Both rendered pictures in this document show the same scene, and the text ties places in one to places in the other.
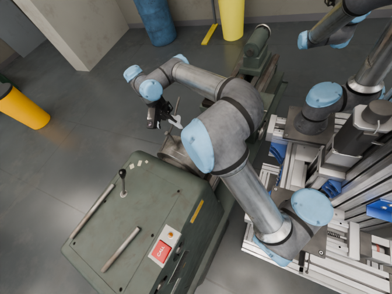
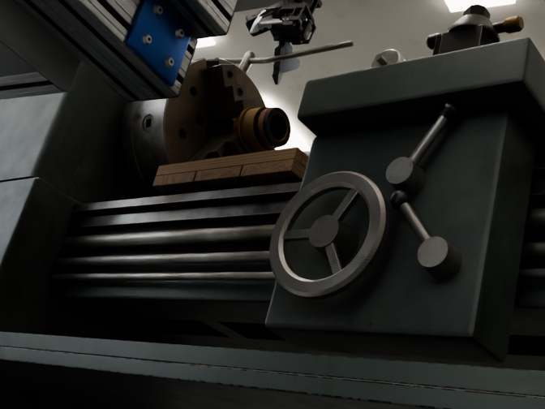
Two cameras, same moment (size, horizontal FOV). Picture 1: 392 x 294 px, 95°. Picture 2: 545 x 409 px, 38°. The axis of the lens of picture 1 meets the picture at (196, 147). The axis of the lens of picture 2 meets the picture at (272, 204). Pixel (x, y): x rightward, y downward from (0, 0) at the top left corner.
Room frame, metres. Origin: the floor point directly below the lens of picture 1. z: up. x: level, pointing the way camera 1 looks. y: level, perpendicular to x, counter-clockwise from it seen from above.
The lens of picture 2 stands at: (0.59, -1.39, 0.37)
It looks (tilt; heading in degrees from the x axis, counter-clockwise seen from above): 22 degrees up; 84
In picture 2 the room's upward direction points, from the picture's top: 15 degrees clockwise
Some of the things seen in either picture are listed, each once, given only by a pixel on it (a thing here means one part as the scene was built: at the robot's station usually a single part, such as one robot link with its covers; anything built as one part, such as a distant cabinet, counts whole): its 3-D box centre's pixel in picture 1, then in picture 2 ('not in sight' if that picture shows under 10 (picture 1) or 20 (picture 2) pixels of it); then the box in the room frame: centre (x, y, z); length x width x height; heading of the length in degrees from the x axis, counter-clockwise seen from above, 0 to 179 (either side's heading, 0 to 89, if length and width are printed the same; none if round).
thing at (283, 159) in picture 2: not in sight; (285, 217); (0.76, -0.12, 0.88); 0.36 x 0.30 x 0.04; 40
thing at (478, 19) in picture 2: not in sight; (473, 33); (0.92, -0.44, 1.13); 0.08 x 0.08 x 0.03
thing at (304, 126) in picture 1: (312, 117); not in sight; (0.42, -0.59, 1.21); 0.15 x 0.15 x 0.10
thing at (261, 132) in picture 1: (258, 123); (391, 228); (0.82, -0.56, 0.73); 0.27 x 0.12 x 0.27; 130
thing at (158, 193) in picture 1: (151, 221); (73, 161); (0.31, 0.38, 1.06); 0.59 x 0.48 x 0.39; 130
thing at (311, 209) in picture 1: (306, 210); not in sight; (0.05, -0.25, 1.33); 0.13 x 0.12 x 0.14; 109
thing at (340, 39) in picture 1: (339, 33); not in sight; (0.62, -0.80, 1.46); 0.11 x 0.08 x 0.11; 69
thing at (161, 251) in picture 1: (161, 251); not in sight; (0.13, 0.29, 1.26); 0.06 x 0.06 x 0.02; 40
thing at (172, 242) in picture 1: (167, 245); not in sight; (0.14, 0.27, 1.23); 0.13 x 0.08 x 0.06; 130
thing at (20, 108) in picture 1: (21, 108); not in sight; (3.38, 2.59, 0.38); 0.47 x 0.47 x 0.77
